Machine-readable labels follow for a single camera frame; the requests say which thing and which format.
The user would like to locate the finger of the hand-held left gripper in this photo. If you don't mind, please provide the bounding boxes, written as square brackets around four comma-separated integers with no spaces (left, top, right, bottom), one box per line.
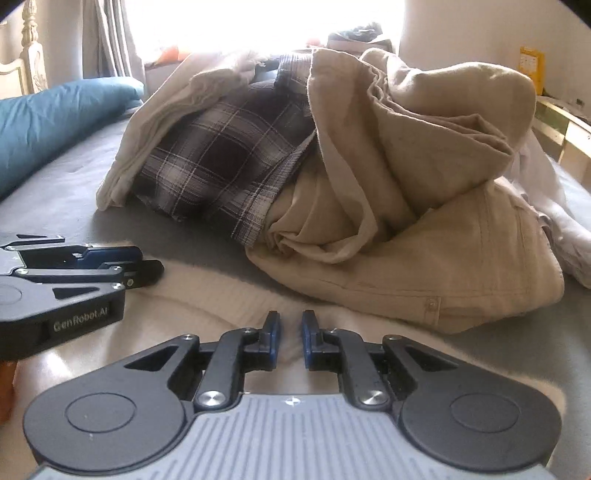
[18,260,165,301]
[0,233,142,269]

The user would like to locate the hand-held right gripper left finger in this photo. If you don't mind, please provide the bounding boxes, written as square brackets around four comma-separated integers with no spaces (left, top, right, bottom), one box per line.
[124,311,282,413]

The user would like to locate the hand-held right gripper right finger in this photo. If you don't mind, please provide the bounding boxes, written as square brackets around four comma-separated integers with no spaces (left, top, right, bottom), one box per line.
[301,310,459,409]

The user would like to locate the cream fleece sweater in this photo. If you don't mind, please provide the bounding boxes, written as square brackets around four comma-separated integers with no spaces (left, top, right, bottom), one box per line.
[11,264,444,416]

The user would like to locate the pile of dark clothes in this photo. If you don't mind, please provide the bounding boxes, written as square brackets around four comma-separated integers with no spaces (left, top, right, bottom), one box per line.
[325,23,395,54]

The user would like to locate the grey bed blanket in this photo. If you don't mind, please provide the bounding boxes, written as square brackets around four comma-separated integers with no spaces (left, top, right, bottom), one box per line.
[0,117,591,416]

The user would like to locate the dark plaid shirt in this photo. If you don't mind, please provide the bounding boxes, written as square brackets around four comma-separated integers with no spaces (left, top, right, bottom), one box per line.
[134,53,319,245]

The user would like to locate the teal pillow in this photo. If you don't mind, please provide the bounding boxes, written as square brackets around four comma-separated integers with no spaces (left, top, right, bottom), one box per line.
[0,76,145,201]

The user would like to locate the khaki pants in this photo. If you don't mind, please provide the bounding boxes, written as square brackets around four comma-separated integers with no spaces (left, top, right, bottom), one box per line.
[246,178,566,335]

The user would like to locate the orange object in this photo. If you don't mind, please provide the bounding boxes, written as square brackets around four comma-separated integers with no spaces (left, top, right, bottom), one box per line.
[157,46,190,65]

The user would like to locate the grey curtain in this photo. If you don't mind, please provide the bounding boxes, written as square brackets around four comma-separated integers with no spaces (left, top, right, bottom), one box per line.
[81,0,146,93]

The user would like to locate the cream carved headboard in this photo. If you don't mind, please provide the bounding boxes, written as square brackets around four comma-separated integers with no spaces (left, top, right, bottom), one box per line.
[0,0,49,100]

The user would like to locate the beige linen shirt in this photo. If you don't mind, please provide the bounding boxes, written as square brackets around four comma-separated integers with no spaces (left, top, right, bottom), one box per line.
[265,46,539,266]

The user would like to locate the light wooden desk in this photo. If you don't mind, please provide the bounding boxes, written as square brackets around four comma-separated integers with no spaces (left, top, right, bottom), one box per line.
[533,92,591,195]

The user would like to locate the yellow box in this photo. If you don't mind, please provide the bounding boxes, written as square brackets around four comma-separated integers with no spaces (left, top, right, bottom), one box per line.
[518,45,546,95]

